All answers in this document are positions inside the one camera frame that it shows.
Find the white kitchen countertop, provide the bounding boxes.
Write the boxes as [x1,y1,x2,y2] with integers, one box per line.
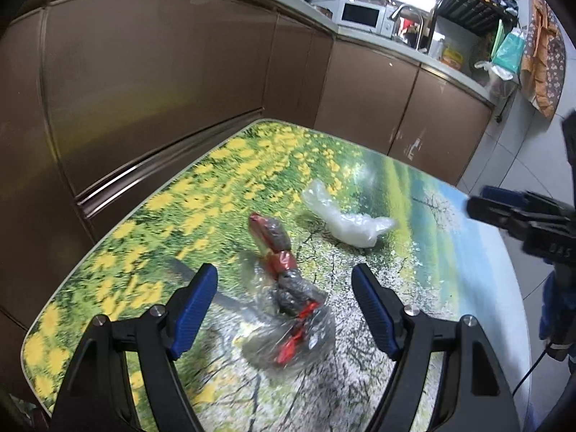
[40,0,496,100]

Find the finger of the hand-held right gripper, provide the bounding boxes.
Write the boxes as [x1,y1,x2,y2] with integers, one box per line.
[559,108,576,181]
[465,186,538,235]

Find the green hanging bag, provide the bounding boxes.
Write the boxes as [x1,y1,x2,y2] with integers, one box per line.
[490,29,527,75]

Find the yellow food package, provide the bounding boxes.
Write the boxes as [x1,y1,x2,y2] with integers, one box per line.
[438,45,467,71]

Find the orange and brown apron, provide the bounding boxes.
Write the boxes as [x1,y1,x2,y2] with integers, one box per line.
[519,0,567,120]

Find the clear plastic bag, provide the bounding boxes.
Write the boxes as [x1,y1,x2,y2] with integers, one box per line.
[473,59,516,98]

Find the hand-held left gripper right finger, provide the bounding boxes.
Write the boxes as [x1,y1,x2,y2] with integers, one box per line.
[351,262,516,432]

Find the red and clear snack wrapper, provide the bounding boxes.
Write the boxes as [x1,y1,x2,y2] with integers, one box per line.
[234,213,336,368]

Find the black cable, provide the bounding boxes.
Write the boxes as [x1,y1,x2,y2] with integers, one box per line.
[512,341,553,393]

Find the white microwave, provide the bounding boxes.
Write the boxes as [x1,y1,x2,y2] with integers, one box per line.
[338,0,387,35]

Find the steel sink faucet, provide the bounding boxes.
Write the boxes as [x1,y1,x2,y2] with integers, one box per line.
[389,4,426,53]

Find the brown kitchen cabinets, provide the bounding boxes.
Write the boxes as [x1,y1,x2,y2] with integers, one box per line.
[0,0,494,309]

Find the person's right hand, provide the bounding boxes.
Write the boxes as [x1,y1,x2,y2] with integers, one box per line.
[539,274,563,341]

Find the white plastic bag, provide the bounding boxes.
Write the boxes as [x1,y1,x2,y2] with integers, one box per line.
[301,179,397,248]

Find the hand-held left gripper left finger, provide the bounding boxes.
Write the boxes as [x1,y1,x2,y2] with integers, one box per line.
[51,263,219,432]

